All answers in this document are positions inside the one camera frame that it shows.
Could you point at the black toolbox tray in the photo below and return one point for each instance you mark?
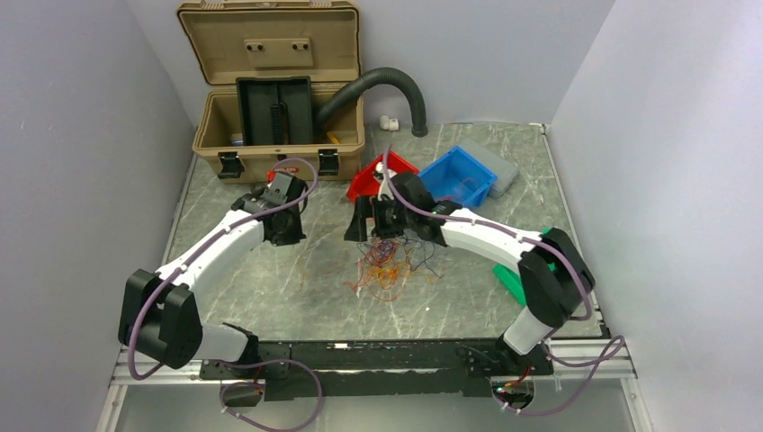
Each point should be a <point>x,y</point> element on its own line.
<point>276,111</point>

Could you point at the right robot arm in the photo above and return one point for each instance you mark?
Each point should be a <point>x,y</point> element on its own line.
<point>553,275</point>

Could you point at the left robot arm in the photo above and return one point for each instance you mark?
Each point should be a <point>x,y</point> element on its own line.
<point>160,317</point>

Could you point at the yellow tool in toolbox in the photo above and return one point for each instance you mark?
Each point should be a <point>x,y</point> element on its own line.
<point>332,137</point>

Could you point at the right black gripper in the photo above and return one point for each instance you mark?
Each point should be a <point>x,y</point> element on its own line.
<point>358,231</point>

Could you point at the blue plastic bin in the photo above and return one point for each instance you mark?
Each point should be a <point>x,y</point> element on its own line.
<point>458,177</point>

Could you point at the white pipe fitting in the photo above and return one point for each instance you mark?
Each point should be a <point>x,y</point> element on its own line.
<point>387,123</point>

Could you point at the tan plastic toolbox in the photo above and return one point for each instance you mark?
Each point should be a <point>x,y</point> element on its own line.
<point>271,66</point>

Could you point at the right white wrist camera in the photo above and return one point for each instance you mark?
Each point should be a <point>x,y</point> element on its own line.
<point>384,191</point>

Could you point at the grey plastic case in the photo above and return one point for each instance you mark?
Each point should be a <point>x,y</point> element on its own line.
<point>505,170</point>

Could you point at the green plastic bin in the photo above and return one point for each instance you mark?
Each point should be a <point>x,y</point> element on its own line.
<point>511,280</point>

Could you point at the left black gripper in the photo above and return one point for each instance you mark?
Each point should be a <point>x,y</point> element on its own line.
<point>294,236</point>

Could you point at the red plastic bin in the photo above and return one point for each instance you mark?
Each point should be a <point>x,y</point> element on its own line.
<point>368,181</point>

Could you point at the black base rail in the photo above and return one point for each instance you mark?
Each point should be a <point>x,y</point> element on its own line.
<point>291,369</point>

